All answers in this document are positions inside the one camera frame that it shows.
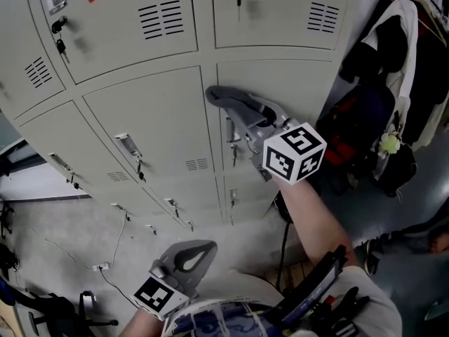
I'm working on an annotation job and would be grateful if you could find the person's left forearm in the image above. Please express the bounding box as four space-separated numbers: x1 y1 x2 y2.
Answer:
119 307 166 337

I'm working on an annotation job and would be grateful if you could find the person's right forearm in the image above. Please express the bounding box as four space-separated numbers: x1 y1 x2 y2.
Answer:
273 177 358 272

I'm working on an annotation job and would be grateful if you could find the black device cable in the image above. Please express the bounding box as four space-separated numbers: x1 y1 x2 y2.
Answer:
275 219 292 293

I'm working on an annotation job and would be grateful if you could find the black office chair base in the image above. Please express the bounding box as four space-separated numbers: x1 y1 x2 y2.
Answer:
0 201 17 238
0 242 20 277

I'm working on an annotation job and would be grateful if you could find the beige hanging coat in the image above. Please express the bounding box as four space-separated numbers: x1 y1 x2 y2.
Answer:
412 110 441 152

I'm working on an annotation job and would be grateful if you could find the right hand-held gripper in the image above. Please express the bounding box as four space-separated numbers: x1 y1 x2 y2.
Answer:
224 91 328 186

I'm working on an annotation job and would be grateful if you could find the navy backpack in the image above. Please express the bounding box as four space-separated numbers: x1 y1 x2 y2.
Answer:
347 81 397 147

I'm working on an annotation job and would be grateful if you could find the black chest harness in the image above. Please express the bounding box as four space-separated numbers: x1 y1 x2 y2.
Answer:
315 286 371 337

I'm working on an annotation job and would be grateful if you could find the black chest-mounted device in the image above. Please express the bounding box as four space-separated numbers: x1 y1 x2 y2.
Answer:
273 244 348 329

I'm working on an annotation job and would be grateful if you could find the grey metal locker bank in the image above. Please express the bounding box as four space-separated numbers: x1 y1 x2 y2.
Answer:
0 0 364 226

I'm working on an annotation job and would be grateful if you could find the thin black floor cable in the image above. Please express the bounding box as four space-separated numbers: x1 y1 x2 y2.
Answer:
99 267 143 303

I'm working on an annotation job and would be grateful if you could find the wooden slatted platform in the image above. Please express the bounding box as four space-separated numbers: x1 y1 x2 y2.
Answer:
262 261 316 291

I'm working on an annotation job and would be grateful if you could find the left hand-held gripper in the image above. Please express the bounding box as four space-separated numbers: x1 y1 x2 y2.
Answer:
130 239 217 322

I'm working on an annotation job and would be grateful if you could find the thin white cable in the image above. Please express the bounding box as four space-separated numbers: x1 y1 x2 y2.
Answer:
110 212 127 266

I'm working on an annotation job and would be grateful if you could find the black hanging garment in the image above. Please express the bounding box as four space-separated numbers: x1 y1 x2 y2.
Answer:
338 14 408 84

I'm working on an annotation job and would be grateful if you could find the red and black bag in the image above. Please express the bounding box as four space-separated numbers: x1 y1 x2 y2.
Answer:
315 93 362 189

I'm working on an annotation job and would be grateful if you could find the grey metal locker door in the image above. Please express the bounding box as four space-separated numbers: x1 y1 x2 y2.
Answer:
215 60 333 175

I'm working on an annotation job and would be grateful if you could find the person's white printed t-shirt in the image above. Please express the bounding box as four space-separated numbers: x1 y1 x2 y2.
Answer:
161 265 403 337

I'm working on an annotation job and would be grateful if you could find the green plush toy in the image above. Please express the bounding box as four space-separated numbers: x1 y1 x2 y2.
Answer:
377 131 401 159

